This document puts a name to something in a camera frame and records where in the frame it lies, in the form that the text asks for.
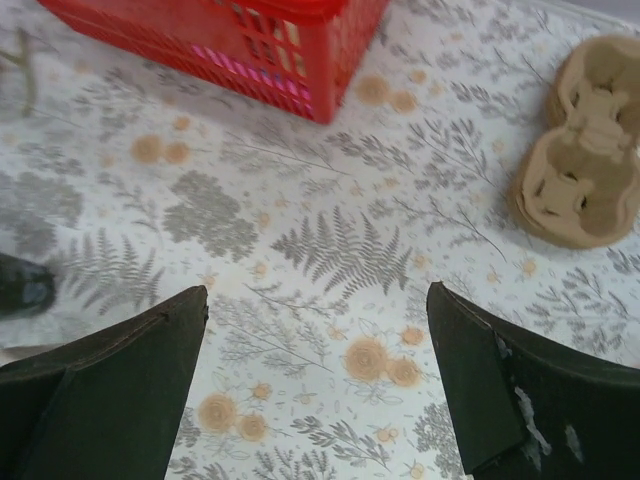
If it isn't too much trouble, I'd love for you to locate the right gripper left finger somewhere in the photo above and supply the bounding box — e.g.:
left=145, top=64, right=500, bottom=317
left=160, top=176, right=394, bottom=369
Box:
left=1, top=286, right=208, bottom=479

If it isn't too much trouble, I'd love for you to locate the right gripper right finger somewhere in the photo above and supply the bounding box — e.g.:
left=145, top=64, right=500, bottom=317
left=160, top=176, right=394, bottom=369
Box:
left=426, top=282, right=639, bottom=479

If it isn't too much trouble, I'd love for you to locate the black cup lid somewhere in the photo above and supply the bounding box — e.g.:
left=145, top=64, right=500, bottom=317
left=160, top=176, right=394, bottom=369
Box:
left=1, top=253, right=56, bottom=320

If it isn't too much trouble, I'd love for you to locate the red plastic shopping basket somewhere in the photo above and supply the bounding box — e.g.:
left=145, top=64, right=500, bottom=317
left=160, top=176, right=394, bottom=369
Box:
left=40, top=0, right=388, bottom=124

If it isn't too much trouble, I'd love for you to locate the cardboard cup carrier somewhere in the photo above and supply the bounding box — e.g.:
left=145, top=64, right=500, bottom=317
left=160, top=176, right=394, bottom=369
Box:
left=507, top=35, right=639, bottom=250

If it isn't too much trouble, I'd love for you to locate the floral table mat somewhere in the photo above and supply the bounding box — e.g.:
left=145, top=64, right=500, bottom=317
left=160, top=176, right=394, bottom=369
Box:
left=1, top=1, right=639, bottom=479

